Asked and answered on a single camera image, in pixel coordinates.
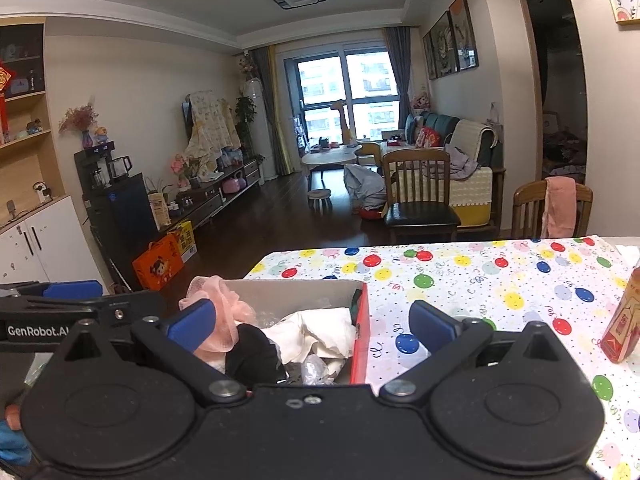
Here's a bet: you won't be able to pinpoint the wooden dining chair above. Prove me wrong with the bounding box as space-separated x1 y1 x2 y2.
511 177 593 240
382 149 462 243

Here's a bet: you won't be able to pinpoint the red cushion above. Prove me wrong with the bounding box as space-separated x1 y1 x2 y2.
415 127 443 150

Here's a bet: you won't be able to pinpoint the grey curtain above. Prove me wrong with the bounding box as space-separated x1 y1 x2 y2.
250 46 296 176
384 26 416 126

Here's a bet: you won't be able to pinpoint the orange drink bottle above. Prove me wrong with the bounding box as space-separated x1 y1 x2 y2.
600 265 640 363

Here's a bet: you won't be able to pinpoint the glass kettle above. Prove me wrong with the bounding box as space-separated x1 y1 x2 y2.
107 156 133 183

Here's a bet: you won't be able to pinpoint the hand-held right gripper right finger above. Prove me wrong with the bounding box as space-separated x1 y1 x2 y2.
378 300 571 406

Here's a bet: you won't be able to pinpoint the wooden wall shelf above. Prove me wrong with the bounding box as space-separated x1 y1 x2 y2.
0 16 68 221

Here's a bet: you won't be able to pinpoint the orange gift box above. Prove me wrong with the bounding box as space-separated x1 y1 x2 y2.
132 240 183 291

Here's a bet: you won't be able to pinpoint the dried flower bouquet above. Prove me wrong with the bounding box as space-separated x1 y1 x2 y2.
58 102 98 148

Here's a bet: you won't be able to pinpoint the round coffee table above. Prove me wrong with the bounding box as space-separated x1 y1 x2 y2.
301 145 363 181

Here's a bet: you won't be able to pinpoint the pink mesh bath pouf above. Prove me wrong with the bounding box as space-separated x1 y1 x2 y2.
178 275 258 361

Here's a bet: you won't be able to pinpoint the cream printed cover cloth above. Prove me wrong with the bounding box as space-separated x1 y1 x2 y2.
184 90 242 176

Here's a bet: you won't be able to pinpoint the dark framed wall picture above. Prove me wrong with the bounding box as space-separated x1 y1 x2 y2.
448 0 479 72
430 10 458 79
422 30 438 81

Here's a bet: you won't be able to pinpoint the green potted plant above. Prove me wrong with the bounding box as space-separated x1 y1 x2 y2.
235 96 257 131

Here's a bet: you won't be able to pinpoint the white cabinet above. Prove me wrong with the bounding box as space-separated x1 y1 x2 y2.
0 194 107 288

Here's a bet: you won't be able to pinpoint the purple grey clothes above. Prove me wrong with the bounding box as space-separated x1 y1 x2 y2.
445 144 482 181

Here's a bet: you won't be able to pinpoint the grey white cloth bundle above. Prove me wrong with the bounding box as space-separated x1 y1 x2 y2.
343 162 388 211

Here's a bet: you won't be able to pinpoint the person's left hand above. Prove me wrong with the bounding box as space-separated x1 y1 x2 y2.
0 405 32 466

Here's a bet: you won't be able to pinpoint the black water dispenser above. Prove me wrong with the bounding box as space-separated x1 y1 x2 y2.
74 142 161 291

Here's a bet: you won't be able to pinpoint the dark TV cabinet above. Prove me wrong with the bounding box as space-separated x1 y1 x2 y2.
165 157 265 231

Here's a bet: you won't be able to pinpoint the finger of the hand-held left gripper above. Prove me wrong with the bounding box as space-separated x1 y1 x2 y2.
97 290 167 330
0 280 104 307

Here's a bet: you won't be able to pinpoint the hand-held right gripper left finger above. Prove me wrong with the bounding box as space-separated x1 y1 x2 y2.
52 298 249 407

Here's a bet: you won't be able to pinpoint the pink towel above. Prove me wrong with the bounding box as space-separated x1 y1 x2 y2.
542 176 578 239

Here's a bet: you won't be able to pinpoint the white standing air conditioner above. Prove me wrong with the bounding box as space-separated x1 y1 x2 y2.
243 79 278 181

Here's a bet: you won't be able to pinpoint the small wooden stool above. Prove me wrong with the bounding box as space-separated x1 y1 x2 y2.
307 189 333 213

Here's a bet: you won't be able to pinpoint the clear plastic bag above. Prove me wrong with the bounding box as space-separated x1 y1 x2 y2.
300 352 346 386

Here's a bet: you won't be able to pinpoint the wooden giraffe figure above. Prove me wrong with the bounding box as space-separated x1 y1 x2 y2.
331 100 355 147

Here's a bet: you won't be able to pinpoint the balloon print tablecloth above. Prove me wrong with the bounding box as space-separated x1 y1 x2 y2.
244 235 640 480

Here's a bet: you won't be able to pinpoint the large window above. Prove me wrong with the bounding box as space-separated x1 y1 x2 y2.
283 44 401 153

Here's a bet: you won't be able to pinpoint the yellow gift box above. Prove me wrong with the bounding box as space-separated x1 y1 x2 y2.
167 220 197 263

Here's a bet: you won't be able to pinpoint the pink round object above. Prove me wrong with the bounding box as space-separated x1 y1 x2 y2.
222 170 247 195

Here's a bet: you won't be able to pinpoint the green sofa with cream throw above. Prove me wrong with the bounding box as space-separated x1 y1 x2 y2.
382 111 506 228

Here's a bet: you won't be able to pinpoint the red cardboard box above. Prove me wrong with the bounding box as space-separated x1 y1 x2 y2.
220 279 372 387

